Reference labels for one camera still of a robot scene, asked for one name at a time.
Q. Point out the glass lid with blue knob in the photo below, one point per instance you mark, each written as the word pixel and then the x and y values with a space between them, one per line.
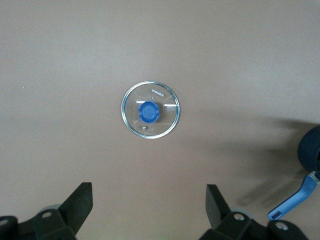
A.
pixel 149 112

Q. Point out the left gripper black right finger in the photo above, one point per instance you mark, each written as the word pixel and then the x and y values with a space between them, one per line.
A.
pixel 237 227

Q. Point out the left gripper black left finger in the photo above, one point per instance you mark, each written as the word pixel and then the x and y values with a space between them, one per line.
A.
pixel 55 225

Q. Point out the brown table cover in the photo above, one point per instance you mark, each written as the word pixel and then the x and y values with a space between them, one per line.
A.
pixel 75 75

